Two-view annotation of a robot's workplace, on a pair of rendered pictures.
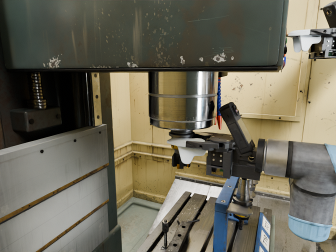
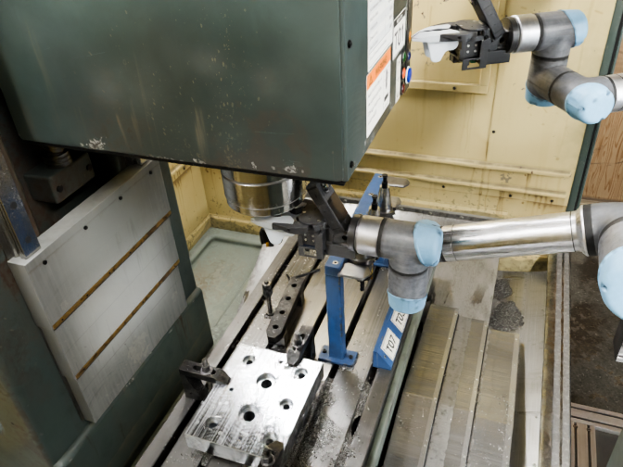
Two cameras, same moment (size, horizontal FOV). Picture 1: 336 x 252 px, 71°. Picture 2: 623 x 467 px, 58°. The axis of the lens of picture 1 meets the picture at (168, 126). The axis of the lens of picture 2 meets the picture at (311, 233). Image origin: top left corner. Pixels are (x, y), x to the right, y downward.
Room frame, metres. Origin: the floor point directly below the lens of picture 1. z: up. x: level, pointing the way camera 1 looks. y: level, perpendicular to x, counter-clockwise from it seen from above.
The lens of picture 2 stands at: (-0.40, -0.08, 2.07)
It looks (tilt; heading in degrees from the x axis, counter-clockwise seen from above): 35 degrees down; 358
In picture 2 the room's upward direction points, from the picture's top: 4 degrees counter-clockwise
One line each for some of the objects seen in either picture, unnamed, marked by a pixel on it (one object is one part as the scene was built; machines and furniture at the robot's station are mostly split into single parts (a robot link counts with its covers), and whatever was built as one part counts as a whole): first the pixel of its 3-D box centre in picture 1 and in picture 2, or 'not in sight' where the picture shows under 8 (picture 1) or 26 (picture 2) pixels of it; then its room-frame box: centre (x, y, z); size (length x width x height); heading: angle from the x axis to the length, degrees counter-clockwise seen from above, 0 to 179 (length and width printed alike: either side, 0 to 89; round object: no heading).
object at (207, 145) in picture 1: (206, 144); (295, 224); (0.50, -0.08, 1.46); 0.09 x 0.05 x 0.02; 78
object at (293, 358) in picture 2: not in sight; (299, 351); (0.64, -0.07, 0.97); 0.13 x 0.03 x 0.15; 155
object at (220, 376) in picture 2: not in sight; (206, 379); (0.57, 0.17, 0.97); 0.13 x 0.03 x 0.15; 65
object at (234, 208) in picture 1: (239, 209); (355, 271); (0.65, -0.22, 1.21); 0.07 x 0.05 x 0.01; 65
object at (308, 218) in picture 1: (309, 205); (409, 278); (0.45, -0.30, 1.35); 0.11 x 0.08 x 0.11; 154
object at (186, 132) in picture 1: (181, 129); not in sight; (0.56, -0.03, 1.48); 0.06 x 0.06 x 0.03
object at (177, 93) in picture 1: (182, 98); (263, 169); (0.56, -0.03, 1.56); 0.16 x 0.16 x 0.12
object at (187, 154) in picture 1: (185, 151); (273, 231); (0.52, -0.04, 1.44); 0.09 x 0.03 x 0.06; 78
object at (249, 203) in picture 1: (242, 201); (362, 258); (0.70, -0.24, 1.21); 0.06 x 0.06 x 0.03
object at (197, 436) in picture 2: not in sight; (258, 403); (0.49, 0.04, 0.97); 0.29 x 0.23 x 0.05; 155
